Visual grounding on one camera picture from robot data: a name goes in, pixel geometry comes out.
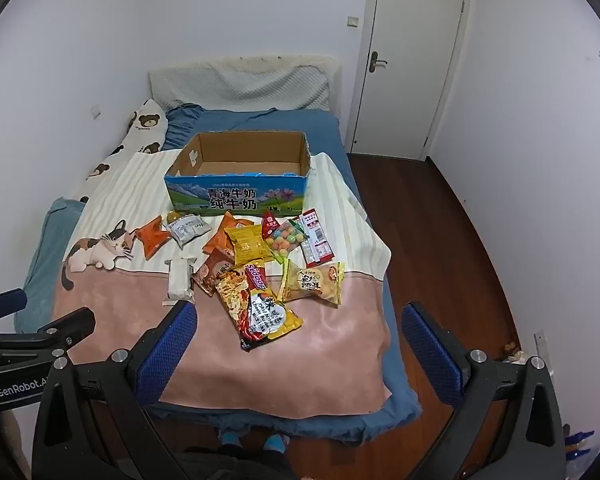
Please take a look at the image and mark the large instant noodle packet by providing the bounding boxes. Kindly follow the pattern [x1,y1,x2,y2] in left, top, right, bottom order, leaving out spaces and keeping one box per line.
[214,260,305,352]

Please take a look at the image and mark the red brown snack packet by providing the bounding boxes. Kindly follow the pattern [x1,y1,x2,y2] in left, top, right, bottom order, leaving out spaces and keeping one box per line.
[192,249,236,297]

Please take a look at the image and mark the bed with blue sheet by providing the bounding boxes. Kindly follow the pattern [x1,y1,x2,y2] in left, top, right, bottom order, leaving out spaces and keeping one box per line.
[15,105,423,447]

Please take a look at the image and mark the white door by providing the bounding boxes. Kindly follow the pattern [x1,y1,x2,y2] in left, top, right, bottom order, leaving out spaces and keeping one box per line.
[345,0,473,162]

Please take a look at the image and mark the orange triangular snack packet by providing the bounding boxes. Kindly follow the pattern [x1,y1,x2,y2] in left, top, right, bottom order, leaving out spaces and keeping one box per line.
[132,216,173,261]

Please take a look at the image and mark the yellow chip packet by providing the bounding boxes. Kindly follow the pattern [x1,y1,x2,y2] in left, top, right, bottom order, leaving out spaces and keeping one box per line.
[224,223,276,267]

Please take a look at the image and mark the yellow bun packet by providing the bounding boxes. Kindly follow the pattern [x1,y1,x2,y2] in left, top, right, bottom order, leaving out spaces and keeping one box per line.
[279,259,346,307]

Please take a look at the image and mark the blue ruffled pillow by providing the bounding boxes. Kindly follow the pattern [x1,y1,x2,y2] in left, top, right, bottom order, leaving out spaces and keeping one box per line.
[162,104,276,151]

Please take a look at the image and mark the small clutter on floor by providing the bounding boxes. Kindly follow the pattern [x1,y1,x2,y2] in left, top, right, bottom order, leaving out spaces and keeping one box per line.
[501,342,529,364]

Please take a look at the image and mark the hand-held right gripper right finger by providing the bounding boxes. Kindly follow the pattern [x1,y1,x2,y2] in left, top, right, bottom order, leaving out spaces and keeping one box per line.
[400,301,568,480]

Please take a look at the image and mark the white bar packet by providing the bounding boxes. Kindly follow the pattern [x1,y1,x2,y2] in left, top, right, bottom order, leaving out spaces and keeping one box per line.
[161,256,197,307]

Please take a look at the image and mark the blue plastic items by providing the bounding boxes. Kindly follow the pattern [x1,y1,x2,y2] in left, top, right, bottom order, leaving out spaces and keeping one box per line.
[562,425,597,462]

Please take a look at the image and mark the light blue cushion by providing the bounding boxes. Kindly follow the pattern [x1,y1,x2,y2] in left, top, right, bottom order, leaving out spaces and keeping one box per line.
[15,197,87,333]

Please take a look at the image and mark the white quilted headboard cushion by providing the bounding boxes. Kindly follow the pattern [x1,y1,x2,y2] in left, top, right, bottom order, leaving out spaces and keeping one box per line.
[147,55,343,112]

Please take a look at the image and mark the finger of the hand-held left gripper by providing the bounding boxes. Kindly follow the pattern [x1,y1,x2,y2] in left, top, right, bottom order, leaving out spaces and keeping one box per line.
[0,307,97,372]
[0,288,29,332]

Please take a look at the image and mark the colourful candy ball bag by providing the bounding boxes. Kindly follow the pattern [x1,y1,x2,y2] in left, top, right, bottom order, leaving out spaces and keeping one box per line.
[261,210,306,265]

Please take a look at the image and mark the red white long packet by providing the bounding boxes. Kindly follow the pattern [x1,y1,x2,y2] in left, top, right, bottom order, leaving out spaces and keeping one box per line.
[298,209,337,268]

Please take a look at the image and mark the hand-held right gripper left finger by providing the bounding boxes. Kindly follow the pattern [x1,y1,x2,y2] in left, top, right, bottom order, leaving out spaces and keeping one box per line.
[32,300,201,480]

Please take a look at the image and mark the grey white snack packet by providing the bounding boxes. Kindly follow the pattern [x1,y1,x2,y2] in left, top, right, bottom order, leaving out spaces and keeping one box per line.
[167,213,212,249]

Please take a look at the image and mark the bear printed long pillow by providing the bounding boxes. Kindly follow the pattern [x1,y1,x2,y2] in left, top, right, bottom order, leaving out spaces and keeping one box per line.
[72,99,170,206]

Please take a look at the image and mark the cat printed blanket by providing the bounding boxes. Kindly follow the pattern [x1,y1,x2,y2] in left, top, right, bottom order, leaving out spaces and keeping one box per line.
[47,150,393,418]

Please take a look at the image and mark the blue printed cardboard box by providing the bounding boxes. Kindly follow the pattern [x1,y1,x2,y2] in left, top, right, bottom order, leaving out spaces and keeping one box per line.
[164,131,312,217]

